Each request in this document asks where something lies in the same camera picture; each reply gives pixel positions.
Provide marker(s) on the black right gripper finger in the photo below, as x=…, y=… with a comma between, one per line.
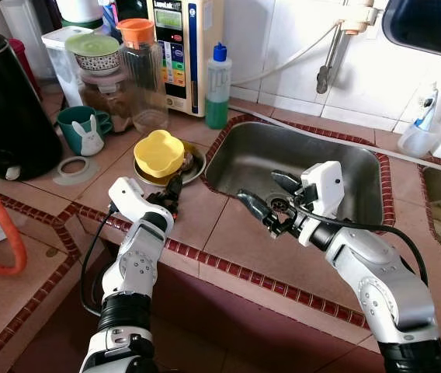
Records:
x=286, y=182
x=255, y=208

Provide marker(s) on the stainless steel bowl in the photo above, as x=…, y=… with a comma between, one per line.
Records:
x=196, y=167

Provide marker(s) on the yellow plastic bowl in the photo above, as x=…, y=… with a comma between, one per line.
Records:
x=158, y=151

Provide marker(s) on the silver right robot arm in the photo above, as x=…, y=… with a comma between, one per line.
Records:
x=376, y=272

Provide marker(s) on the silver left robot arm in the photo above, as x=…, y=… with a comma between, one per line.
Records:
x=135, y=264

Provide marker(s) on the green dish soap bottle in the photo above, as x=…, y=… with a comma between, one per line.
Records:
x=218, y=109

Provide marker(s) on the glass jar brown contents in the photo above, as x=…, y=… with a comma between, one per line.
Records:
x=104, y=105

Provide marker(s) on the glass pitcher orange lid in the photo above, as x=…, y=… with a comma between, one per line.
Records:
x=144, y=78

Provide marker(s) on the teal rabbit mug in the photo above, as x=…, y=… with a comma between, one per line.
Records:
x=69, y=128

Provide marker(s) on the white toothbrush holder cup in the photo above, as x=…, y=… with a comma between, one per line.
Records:
x=416, y=144

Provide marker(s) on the beige water ionizer machine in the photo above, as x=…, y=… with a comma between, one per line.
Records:
x=197, y=47

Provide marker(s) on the green lidded patterned bowl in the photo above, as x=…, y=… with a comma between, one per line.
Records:
x=92, y=47

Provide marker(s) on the clear plastic container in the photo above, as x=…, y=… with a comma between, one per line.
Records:
x=57, y=62

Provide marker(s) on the black electric kettle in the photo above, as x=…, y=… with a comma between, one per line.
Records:
x=11, y=109

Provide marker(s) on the red canister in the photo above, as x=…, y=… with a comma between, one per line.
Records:
x=26, y=66

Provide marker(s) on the white green-banded jug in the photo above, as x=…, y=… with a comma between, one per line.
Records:
x=81, y=12

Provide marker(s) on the dark blue hanging basin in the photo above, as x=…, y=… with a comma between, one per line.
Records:
x=430, y=23

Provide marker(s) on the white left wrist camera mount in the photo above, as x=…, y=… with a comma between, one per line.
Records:
x=131, y=198

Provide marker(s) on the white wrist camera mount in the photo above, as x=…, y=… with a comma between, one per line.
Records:
x=325, y=183
x=131, y=198

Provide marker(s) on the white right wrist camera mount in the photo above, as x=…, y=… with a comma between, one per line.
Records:
x=325, y=183

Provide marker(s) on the grey wall faucet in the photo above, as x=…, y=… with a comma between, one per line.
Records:
x=331, y=58

